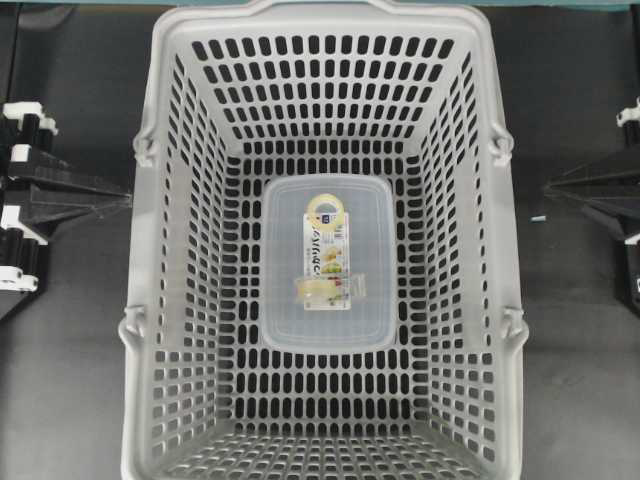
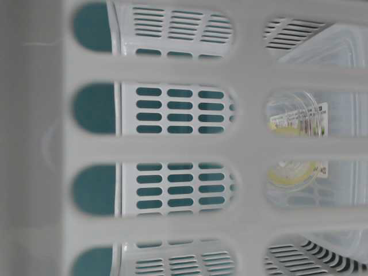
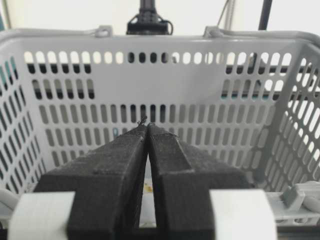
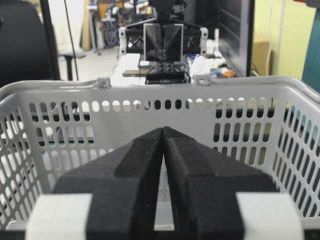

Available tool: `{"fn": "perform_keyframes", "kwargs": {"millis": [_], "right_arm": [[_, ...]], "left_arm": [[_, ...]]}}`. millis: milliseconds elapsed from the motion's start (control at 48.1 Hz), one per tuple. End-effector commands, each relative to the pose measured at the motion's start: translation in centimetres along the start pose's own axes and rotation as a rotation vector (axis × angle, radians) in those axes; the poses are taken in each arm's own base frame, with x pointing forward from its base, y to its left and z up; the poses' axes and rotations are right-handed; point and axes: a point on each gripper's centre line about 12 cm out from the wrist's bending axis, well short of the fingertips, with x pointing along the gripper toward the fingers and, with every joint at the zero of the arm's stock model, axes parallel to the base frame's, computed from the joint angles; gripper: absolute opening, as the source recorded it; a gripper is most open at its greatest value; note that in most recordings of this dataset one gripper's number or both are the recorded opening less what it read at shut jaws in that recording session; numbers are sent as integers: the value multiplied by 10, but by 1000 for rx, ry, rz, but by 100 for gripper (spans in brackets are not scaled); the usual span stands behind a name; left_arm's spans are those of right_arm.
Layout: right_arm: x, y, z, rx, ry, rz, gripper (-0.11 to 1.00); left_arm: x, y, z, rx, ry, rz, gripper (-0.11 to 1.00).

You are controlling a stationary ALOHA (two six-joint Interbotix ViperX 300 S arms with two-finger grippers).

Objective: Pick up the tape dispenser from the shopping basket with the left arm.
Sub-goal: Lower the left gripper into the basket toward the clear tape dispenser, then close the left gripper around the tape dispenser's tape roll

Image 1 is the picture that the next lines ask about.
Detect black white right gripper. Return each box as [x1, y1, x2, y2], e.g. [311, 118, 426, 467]
[544, 98, 639, 314]

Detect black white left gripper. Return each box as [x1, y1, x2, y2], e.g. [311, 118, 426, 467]
[1, 101, 132, 320]

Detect grey plastic shopping basket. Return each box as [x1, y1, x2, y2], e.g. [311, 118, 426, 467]
[119, 1, 529, 479]

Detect tape roll on container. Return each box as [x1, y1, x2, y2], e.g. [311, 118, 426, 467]
[306, 193, 345, 225]

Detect clear tape dispenser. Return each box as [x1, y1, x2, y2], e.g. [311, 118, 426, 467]
[294, 273, 367, 303]

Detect clear plastic food container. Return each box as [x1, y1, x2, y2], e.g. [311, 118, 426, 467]
[258, 174, 397, 354]

